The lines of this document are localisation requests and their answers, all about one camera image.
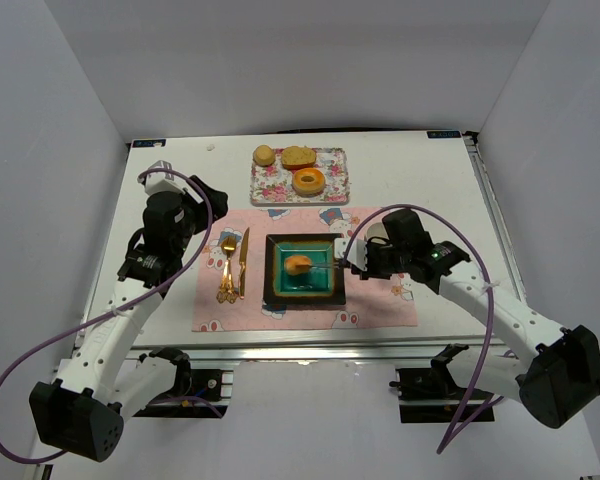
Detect steel tongs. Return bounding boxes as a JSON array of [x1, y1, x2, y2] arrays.
[[309, 261, 349, 269]]

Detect round orange bun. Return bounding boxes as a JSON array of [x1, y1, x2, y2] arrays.
[[284, 255, 313, 276]]

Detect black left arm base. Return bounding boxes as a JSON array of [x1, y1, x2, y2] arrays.
[[134, 347, 228, 418]]

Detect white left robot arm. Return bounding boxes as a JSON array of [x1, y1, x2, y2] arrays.
[[29, 172, 228, 462]]

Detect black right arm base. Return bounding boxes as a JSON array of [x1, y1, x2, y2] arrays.
[[389, 344, 469, 424]]

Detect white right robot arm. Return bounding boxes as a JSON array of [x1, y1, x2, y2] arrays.
[[336, 205, 600, 429]]

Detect brown bread slice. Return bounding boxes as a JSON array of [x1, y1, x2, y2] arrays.
[[281, 146, 317, 170]]

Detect dark green mug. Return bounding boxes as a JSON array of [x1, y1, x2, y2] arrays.
[[364, 222, 391, 246]]

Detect pink cartoon placemat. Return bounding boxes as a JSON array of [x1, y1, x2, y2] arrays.
[[192, 207, 417, 333]]

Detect gold knife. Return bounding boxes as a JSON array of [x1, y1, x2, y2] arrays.
[[238, 228, 250, 299]]

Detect gold fork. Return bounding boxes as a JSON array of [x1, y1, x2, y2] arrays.
[[216, 236, 237, 303]]

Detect floral rectangular tray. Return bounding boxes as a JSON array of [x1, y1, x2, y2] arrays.
[[250, 145, 350, 206]]

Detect square teal black plate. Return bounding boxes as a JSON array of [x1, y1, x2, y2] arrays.
[[263, 233, 346, 307]]

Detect small round muffin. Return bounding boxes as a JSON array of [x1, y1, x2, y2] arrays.
[[253, 145, 275, 167]]

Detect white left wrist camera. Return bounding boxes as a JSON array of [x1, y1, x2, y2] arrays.
[[138, 160, 187, 196]]

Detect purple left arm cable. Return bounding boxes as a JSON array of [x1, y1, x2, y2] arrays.
[[0, 168, 216, 464]]

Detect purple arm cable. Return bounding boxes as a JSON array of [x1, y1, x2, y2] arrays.
[[0, 168, 216, 464], [338, 203, 496, 455]]

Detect glazed ring doughnut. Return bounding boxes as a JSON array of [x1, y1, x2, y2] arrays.
[[292, 168, 326, 196]]

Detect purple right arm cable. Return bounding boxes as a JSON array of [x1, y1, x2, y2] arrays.
[[338, 203, 496, 455]]

